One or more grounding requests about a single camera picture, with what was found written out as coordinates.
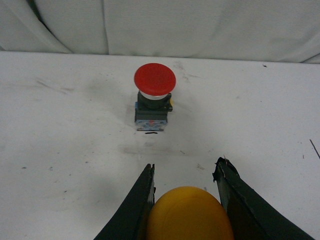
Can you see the yellow mushroom push button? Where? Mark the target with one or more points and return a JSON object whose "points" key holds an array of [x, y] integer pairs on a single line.
{"points": [[188, 213]]}

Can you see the white curtain backdrop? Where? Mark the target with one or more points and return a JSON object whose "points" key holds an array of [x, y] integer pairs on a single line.
{"points": [[252, 30]]}

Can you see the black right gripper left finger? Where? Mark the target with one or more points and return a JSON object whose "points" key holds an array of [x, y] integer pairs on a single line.
{"points": [[131, 218]]}

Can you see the red mushroom push button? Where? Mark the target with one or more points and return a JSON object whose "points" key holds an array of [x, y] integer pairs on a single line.
{"points": [[155, 82]]}

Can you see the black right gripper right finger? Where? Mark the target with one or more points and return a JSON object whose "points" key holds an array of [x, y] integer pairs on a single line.
{"points": [[251, 217]]}

